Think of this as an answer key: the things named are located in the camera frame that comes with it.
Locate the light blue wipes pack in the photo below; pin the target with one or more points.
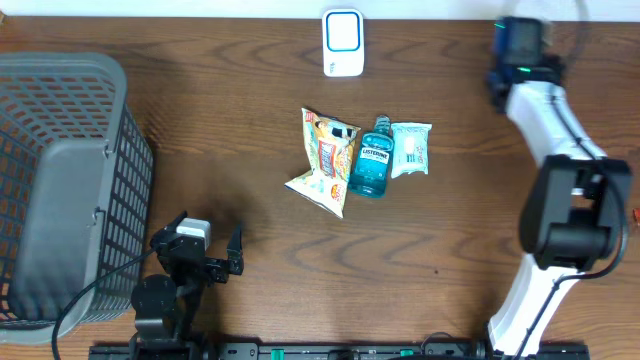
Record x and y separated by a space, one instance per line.
410 152

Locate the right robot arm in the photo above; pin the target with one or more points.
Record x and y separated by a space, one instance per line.
573 224

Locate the teal mouthwash bottle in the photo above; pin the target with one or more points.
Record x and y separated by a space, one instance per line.
369 177

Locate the white barcode scanner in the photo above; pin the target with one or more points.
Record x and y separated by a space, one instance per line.
343 43

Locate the yellow snack bag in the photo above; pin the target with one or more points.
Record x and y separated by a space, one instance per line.
329 145

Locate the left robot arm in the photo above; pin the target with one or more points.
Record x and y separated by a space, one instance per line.
166 304

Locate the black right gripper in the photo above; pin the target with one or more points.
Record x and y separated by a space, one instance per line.
551 65

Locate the grey plastic shopping basket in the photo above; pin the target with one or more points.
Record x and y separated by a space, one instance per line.
76 178

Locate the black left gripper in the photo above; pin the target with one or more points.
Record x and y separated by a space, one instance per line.
218 271

